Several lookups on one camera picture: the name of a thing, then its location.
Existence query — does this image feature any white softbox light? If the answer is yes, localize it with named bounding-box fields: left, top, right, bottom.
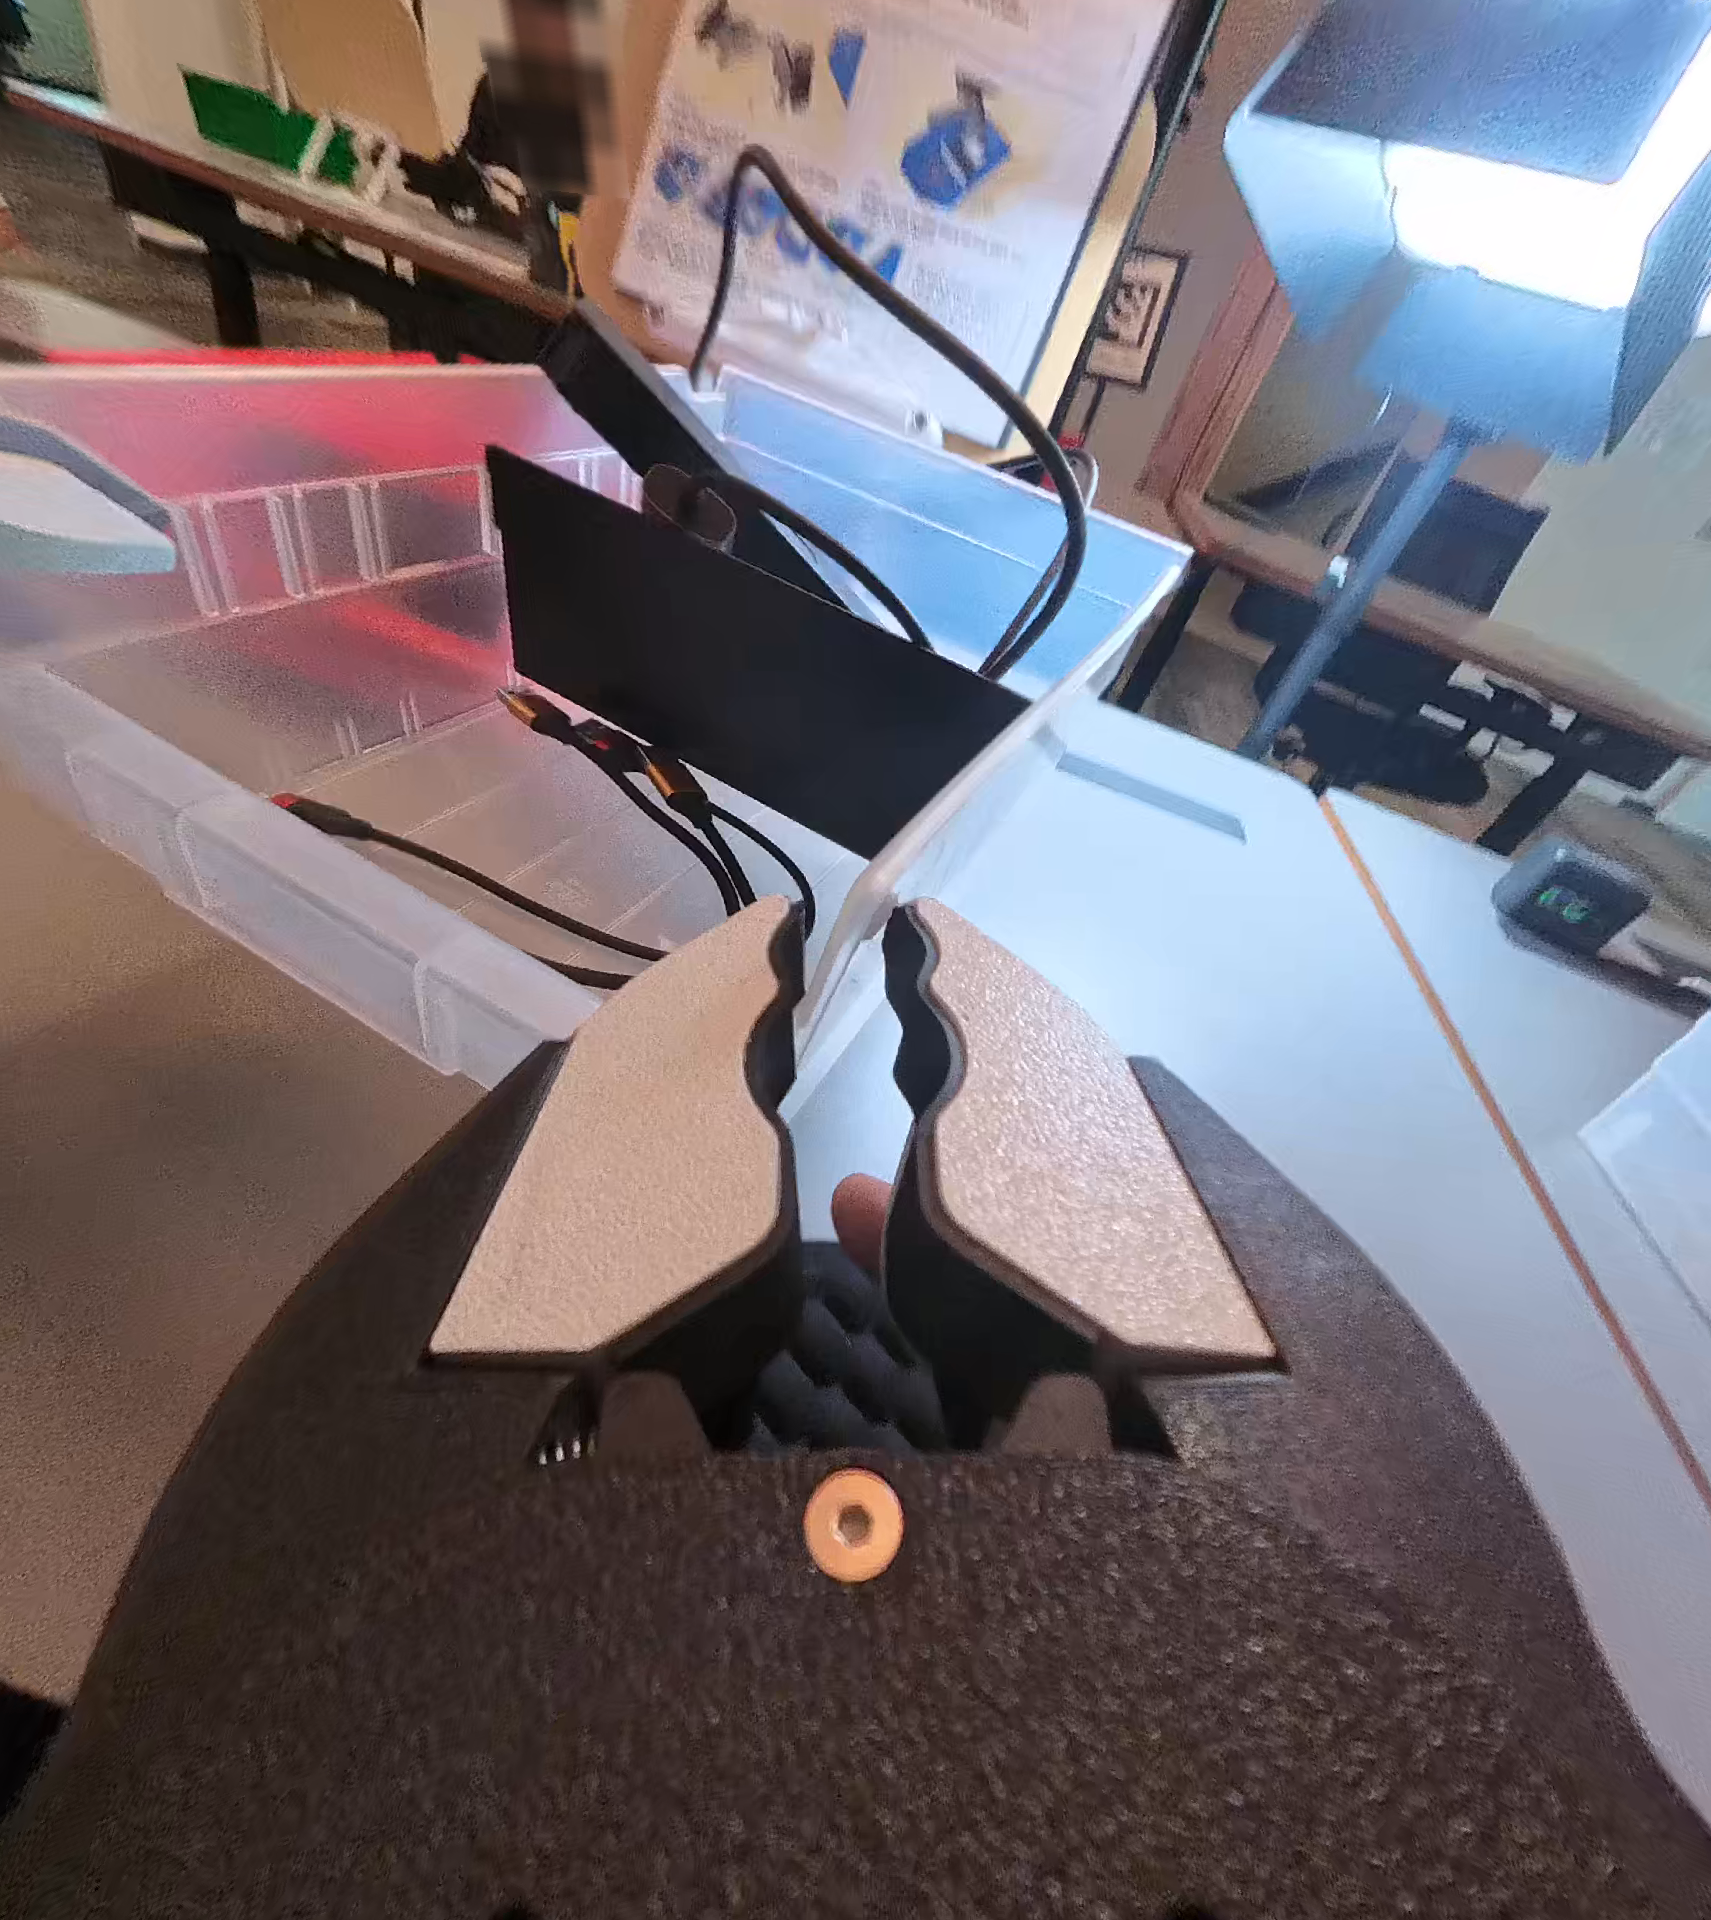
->
left=1222, top=0, right=1711, bottom=469

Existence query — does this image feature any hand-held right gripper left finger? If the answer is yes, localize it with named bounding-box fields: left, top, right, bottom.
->
left=425, top=895, right=810, bottom=1371

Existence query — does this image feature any green bin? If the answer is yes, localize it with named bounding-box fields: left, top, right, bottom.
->
left=181, top=67, right=364, bottom=193

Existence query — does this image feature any clear plastic bin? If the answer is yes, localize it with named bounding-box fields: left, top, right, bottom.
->
left=0, top=359, right=1194, bottom=1087

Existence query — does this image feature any long wooden table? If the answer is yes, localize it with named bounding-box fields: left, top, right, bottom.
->
left=7, top=75, right=573, bottom=325

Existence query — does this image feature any red plug usb cable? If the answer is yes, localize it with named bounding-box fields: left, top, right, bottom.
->
left=269, top=791, right=669, bottom=993

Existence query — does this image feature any black usb hub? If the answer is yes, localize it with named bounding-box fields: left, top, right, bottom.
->
left=543, top=299, right=857, bottom=609

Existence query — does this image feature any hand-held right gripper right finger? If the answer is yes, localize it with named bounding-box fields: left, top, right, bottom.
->
left=882, top=895, right=1279, bottom=1407

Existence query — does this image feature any grey metal pole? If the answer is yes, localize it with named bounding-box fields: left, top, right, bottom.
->
left=1233, top=418, right=1474, bottom=762

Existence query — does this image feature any grey charger with green display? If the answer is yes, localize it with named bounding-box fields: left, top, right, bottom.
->
left=1489, top=839, right=1654, bottom=957

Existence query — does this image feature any cardboard box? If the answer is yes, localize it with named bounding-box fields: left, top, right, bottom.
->
left=256, top=0, right=485, bottom=161

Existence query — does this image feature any wooden office table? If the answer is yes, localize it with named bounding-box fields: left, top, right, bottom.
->
left=1170, top=497, right=1711, bottom=857

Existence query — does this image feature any black framed sign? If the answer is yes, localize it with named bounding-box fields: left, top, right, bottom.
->
left=1086, top=247, right=1191, bottom=389

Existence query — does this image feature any thick black hub cable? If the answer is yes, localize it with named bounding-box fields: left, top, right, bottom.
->
left=642, top=143, right=1093, bottom=681

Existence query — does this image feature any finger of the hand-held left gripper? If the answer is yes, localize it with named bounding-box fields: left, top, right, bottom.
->
left=0, top=389, right=181, bottom=579

